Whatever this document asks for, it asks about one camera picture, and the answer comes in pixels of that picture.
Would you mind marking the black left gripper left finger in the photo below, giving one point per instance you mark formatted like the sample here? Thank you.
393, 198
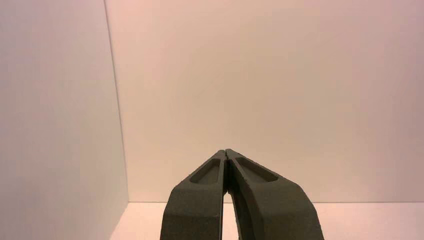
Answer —
195, 212

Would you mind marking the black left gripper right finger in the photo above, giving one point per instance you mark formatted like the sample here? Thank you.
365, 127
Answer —
278, 212

